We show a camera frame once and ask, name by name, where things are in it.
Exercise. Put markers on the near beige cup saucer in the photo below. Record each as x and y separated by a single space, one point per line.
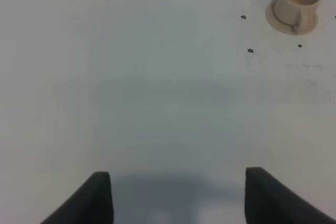
287 29

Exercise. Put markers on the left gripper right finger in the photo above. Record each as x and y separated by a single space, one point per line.
268 201

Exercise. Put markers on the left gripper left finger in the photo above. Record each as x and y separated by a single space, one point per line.
91 203

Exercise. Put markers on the near beige teacup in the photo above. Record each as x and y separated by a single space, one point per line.
296 13

